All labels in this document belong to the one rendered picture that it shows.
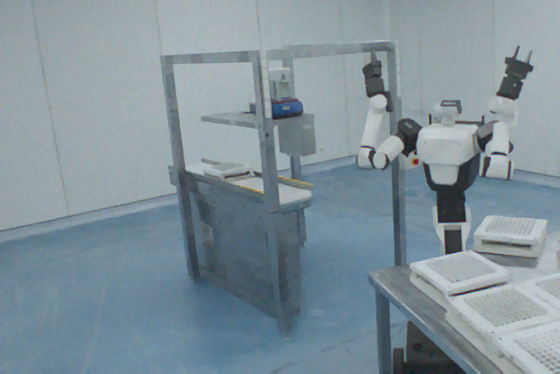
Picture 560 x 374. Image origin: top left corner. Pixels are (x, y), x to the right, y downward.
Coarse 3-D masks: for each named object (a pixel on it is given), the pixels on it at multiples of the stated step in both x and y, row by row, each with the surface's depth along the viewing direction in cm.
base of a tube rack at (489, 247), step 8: (544, 232) 225; (544, 240) 221; (480, 248) 216; (488, 248) 214; (496, 248) 213; (504, 248) 212; (512, 248) 211; (520, 248) 211; (528, 248) 210; (528, 256) 208; (536, 256) 207
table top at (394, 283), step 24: (552, 240) 223; (408, 264) 210; (504, 264) 204; (528, 264) 202; (552, 264) 201; (384, 288) 192; (408, 288) 190; (408, 312) 176; (432, 312) 172; (432, 336) 162; (456, 336) 158; (456, 360) 150; (480, 360) 145
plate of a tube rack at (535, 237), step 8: (488, 216) 235; (496, 216) 234; (480, 224) 225; (536, 224) 221; (544, 224) 221; (480, 232) 217; (488, 232) 216; (536, 232) 213; (496, 240) 212; (504, 240) 211; (512, 240) 209; (520, 240) 208; (528, 240) 207; (536, 240) 205
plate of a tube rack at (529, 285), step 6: (546, 276) 175; (552, 276) 174; (558, 276) 174; (522, 282) 172; (528, 282) 172; (534, 282) 171; (552, 282) 170; (528, 288) 168; (534, 288) 167; (540, 288) 167; (534, 294) 164; (540, 294) 163; (546, 294) 163; (552, 294) 162; (546, 300) 159; (552, 300) 159; (558, 300) 159; (552, 306) 156; (558, 306) 155
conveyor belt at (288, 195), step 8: (192, 168) 406; (200, 168) 405; (240, 184) 353; (248, 184) 351; (256, 184) 349; (280, 184) 346; (280, 192) 328; (288, 192) 327; (296, 192) 326; (304, 192) 325; (280, 200) 314; (288, 200) 317; (296, 200) 320; (304, 200) 326
